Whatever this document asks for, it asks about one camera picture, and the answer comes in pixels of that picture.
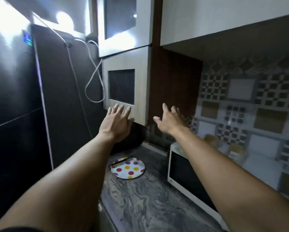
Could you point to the colourful refrigerator sticker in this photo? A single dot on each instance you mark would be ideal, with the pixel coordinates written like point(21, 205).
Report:
point(27, 39)

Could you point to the person's left little finger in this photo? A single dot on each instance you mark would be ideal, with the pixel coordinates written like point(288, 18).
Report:
point(109, 111)

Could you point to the person's left hand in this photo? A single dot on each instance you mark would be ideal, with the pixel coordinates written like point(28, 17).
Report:
point(115, 124)

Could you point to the polka dot plate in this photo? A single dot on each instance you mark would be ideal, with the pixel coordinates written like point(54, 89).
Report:
point(131, 170)

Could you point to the white power strip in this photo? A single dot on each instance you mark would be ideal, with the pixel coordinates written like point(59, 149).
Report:
point(155, 147)

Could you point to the large glass-panel cabinet door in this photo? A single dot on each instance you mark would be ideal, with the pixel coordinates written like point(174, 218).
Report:
point(125, 24)

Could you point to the white overhead cabinet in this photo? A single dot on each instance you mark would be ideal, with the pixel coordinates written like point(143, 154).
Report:
point(219, 19)

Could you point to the person's right thumb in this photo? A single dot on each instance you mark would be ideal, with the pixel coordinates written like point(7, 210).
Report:
point(157, 120)

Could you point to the person's left middle finger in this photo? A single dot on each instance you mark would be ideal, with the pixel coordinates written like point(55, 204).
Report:
point(121, 109)

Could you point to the clear storage jar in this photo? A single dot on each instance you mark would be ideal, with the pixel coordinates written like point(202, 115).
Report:
point(236, 154)
point(212, 141)

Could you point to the person's left thumb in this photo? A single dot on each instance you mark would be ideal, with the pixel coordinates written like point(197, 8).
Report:
point(131, 122)

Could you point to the person's left forearm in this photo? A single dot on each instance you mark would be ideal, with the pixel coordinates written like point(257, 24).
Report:
point(62, 186)

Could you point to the person's right hand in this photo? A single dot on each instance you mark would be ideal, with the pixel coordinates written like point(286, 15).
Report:
point(172, 122)

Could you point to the black round appliance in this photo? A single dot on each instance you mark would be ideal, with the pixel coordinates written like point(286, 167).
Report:
point(132, 141)

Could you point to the small glass-panel cabinet door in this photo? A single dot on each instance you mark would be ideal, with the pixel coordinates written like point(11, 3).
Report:
point(121, 86)

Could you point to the dark refrigerator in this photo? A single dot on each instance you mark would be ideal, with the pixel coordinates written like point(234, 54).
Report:
point(16, 99)

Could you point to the person's right forearm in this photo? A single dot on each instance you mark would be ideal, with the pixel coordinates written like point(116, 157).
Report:
point(231, 186)

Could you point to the white microwave oven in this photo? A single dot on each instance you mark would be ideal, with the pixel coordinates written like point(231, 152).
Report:
point(183, 176)

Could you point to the brown wooden cabinet side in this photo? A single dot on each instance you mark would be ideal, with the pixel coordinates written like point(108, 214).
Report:
point(173, 79)

